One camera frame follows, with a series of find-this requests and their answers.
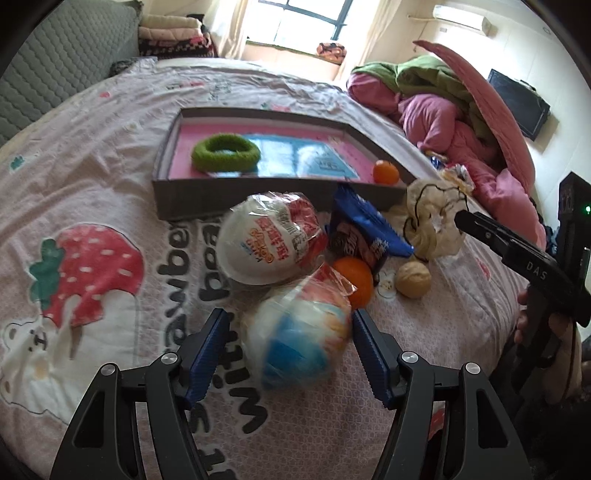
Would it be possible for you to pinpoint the dark patterned pillow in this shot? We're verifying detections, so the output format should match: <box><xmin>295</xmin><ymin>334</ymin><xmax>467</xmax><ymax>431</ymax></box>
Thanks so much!
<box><xmin>111</xmin><ymin>58</ymin><xmax>155</xmax><ymax>77</ymax></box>

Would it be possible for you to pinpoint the small orange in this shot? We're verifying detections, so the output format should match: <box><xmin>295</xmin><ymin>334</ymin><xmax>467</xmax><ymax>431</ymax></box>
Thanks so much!
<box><xmin>373</xmin><ymin>160</ymin><xmax>400</xmax><ymax>186</ymax></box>

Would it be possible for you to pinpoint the pink folded blanket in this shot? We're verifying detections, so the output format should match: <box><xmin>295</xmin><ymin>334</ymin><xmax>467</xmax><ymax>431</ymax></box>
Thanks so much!
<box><xmin>140</xmin><ymin>27</ymin><xmax>204</xmax><ymax>42</ymax></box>

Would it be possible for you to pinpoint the pink quilted cover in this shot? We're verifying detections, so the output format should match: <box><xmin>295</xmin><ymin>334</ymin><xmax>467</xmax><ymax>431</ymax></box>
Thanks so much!
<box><xmin>413</xmin><ymin>41</ymin><xmax>536</xmax><ymax>192</ymax></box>

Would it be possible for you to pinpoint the cream scrunchie with black cord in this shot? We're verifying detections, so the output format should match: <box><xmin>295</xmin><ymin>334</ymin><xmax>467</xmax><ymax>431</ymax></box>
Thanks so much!
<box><xmin>404</xmin><ymin>178</ymin><xmax>469</xmax><ymax>259</ymax></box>

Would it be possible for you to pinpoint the person's right hand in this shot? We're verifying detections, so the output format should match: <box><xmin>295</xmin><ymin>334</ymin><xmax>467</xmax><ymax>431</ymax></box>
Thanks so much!
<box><xmin>514</xmin><ymin>287</ymin><xmax>583</xmax><ymax>403</ymax></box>

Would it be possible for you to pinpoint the grey quilted headboard cover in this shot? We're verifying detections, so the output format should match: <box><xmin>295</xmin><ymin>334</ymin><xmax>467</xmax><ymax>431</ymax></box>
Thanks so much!
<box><xmin>0</xmin><ymin>0</ymin><xmax>141</xmax><ymax>146</ymax></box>

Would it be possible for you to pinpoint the cream folded blanket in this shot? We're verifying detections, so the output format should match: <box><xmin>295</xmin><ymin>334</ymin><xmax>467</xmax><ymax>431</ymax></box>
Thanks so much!
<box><xmin>141</xmin><ymin>15</ymin><xmax>199</xmax><ymax>29</ymax></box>

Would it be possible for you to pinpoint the green fuzzy scrunchie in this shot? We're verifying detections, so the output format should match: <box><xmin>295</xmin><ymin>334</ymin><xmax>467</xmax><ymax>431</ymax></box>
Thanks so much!
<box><xmin>191</xmin><ymin>134</ymin><xmax>260</xmax><ymax>174</ymax></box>

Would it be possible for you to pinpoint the black television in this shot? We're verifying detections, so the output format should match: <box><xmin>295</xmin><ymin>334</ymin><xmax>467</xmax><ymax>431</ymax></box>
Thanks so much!
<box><xmin>487</xmin><ymin>68</ymin><xmax>551</xmax><ymax>141</ymax></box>

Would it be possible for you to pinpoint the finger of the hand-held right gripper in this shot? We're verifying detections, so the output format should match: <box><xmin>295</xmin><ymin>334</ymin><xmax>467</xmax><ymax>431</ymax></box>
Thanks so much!
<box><xmin>455</xmin><ymin>209</ymin><xmax>525</xmax><ymax>259</ymax></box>

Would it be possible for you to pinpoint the colourful snack bag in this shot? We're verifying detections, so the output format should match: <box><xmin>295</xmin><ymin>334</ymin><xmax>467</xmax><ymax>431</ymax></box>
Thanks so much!
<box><xmin>441</xmin><ymin>164</ymin><xmax>475</xmax><ymax>192</ymax></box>

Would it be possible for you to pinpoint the window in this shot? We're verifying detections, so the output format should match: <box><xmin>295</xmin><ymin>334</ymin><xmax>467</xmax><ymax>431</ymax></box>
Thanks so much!
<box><xmin>272</xmin><ymin>0</ymin><xmax>352</xmax><ymax>44</ymax></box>

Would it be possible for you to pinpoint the white air conditioner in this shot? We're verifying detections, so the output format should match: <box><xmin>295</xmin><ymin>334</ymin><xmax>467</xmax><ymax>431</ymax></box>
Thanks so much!
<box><xmin>433</xmin><ymin>4</ymin><xmax>494</xmax><ymax>37</ymax></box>

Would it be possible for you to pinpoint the printed pink bed sheet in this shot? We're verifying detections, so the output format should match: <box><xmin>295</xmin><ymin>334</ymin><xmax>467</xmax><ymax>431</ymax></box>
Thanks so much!
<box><xmin>0</xmin><ymin>58</ymin><xmax>546</xmax><ymax>480</ymax></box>

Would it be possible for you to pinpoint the dark checked folded blanket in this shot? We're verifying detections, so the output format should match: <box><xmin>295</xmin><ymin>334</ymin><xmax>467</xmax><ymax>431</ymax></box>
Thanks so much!
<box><xmin>140</xmin><ymin>32</ymin><xmax>218</xmax><ymax>58</ymax></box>

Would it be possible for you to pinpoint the grey cardboard box pink inside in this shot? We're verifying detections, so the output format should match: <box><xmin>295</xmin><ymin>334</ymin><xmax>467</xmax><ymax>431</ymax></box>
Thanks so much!
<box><xmin>152</xmin><ymin>107</ymin><xmax>419</xmax><ymax>221</ymax></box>

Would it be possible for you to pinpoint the cream curtain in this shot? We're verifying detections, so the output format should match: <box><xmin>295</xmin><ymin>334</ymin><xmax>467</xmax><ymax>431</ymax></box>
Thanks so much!
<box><xmin>330</xmin><ymin>0</ymin><xmax>407</xmax><ymax>81</ymax></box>
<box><xmin>217</xmin><ymin>0</ymin><xmax>287</xmax><ymax>58</ymax></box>

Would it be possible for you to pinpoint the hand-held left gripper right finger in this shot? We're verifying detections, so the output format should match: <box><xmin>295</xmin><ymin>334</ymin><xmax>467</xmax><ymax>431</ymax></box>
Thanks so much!
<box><xmin>352</xmin><ymin>308</ymin><xmax>532</xmax><ymax>480</ymax></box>

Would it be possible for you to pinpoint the egg toy blue base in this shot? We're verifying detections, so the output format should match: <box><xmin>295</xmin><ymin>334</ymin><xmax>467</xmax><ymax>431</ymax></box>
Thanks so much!
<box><xmin>240</xmin><ymin>263</ymin><xmax>358</xmax><ymax>393</ymax></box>

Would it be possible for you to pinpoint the green blanket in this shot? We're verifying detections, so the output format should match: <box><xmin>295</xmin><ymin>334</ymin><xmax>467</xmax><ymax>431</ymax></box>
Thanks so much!
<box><xmin>353</xmin><ymin>54</ymin><xmax>497</xmax><ymax>139</ymax></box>

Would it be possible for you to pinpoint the large orange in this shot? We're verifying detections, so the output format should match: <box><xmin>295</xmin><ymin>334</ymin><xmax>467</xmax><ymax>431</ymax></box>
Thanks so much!
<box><xmin>332</xmin><ymin>257</ymin><xmax>375</xmax><ymax>309</ymax></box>

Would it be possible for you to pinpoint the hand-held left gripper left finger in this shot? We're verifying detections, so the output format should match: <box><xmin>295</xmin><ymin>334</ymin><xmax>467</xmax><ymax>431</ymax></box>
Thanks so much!
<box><xmin>50</xmin><ymin>308</ymin><xmax>230</xmax><ymax>480</ymax></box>

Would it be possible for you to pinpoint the walnut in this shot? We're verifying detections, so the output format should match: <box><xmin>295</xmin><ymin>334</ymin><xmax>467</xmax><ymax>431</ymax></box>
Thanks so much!
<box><xmin>396</xmin><ymin>261</ymin><xmax>432</xmax><ymax>298</ymax></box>

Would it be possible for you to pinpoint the blue snack packet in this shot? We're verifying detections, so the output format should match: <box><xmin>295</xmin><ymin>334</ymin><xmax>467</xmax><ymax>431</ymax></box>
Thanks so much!
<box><xmin>328</xmin><ymin>182</ymin><xmax>414</xmax><ymax>273</ymax></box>

